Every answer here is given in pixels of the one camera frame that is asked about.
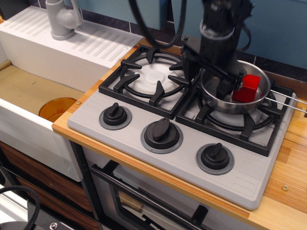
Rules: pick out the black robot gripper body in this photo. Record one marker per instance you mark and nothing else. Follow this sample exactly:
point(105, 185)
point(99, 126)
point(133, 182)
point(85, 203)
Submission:
point(216, 53)

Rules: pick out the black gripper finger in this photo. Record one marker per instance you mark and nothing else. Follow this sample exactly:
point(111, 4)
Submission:
point(225, 86)
point(191, 66)

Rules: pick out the small stainless steel pan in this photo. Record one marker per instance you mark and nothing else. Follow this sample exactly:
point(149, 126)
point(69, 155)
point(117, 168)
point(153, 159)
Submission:
point(229, 105)

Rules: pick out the red wooden cube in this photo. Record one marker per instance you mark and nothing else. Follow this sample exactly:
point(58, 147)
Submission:
point(248, 90)

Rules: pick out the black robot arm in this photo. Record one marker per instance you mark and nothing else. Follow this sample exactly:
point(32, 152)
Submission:
point(223, 15)

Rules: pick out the grey toy stove top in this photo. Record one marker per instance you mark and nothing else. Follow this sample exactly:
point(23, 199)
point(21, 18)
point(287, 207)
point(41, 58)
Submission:
point(243, 185)

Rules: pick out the black right stove knob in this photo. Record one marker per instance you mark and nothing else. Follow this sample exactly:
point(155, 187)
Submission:
point(215, 159)

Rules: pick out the black stove knob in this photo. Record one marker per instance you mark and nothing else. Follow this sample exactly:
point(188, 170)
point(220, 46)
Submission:
point(115, 117)
point(161, 137)
point(215, 159)

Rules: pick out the black middle stove knob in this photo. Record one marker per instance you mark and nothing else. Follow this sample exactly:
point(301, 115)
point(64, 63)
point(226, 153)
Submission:
point(161, 137)

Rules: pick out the black left stove knob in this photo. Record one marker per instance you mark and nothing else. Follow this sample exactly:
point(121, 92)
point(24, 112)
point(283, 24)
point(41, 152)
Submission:
point(115, 117)

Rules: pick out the black left burner grate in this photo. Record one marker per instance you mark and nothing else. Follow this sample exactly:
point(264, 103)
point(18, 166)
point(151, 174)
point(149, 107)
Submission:
point(150, 79)

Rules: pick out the black burner grate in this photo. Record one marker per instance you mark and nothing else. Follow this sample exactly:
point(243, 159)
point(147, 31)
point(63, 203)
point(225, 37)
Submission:
point(256, 131)
point(150, 79)

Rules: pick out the black right burner grate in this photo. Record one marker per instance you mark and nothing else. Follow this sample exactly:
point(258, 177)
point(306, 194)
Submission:
point(256, 131)

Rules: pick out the grey toy faucet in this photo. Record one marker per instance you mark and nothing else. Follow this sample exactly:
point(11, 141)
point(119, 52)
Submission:
point(63, 22)

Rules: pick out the orange translucent plate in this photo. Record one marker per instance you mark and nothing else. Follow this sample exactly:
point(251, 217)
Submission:
point(54, 109)

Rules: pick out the white toy sink unit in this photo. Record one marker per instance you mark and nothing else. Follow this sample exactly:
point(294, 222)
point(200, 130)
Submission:
point(41, 69)

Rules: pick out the wood grain drawer fronts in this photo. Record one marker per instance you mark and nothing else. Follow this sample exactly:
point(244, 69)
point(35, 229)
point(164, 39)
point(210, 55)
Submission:
point(59, 195)

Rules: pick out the oven door with black handle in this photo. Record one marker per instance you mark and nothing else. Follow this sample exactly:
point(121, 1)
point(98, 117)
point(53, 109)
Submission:
point(140, 203)

